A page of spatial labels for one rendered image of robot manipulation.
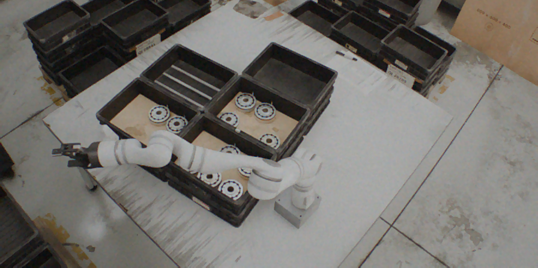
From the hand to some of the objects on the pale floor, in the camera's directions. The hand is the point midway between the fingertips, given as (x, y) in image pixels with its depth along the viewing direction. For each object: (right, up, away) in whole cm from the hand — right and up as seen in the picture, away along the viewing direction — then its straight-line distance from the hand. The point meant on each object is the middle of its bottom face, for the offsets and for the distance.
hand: (61, 158), depth 121 cm
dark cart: (-143, -23, +150) cm, 208 cm away
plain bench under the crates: (+48, -33, +159) cm, 170 cm away
